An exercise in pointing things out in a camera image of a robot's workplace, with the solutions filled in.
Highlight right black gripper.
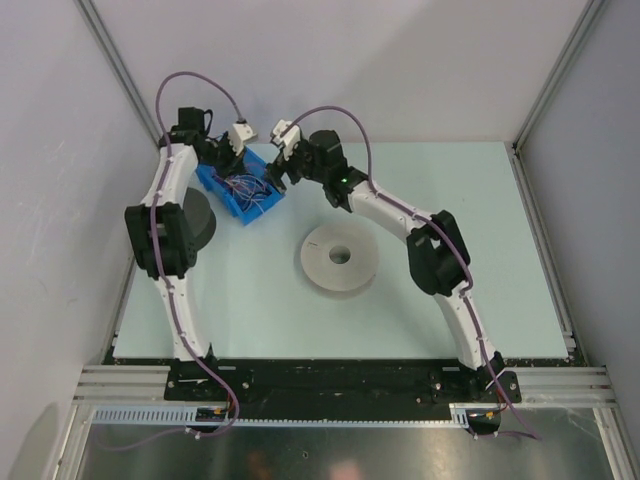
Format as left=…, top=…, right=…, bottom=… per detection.
left=262, top=138, right=328, bottom=196

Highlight blue plastic bin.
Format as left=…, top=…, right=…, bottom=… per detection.
left=195, top=133, right=284, bottom=226

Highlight light grey cable spool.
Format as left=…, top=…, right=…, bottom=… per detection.
left=300, top=222, right=380, bottom=299

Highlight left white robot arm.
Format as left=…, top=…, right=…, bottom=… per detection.
left=124, top=107, right=255, bottom=361

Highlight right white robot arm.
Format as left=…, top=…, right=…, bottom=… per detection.
left=266, top=120, right=501, bottom=401

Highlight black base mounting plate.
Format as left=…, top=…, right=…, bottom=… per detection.
left=164, top=358, right=522, bottom=422

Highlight bundle of thin wires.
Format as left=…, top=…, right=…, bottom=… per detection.
left=217, top=172, right=274, bottom=214

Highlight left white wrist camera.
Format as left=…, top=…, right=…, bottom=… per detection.
left=228, top=122, right=258, bottom=156

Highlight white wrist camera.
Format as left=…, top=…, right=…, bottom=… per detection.
left=270, top=119, right=301, bottom=160
left=228, top=122, right=258, bottom=156

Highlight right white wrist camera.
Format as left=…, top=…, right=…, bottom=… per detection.
left=270, top=119, right=301, bottom=160

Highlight dark grey cable spool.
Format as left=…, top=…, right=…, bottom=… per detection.
left=178, top=187, right=217, bottom=253

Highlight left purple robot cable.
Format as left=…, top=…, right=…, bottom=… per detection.
left=94, top=72, right=244, bottom=451

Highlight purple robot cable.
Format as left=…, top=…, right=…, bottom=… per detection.
left=94, top=72, right=244, bottom=451
left=279, top=105, right=544, bottom=441

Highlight grey slotted cable duct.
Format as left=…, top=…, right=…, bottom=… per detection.
left=93, top=406, right=469, bottom=428

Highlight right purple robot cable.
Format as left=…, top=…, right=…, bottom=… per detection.
left=279, top=105, right=544, bottom=441

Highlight aluminium frame rail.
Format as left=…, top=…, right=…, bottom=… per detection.
left=72, top=365, right=616, bottom=407

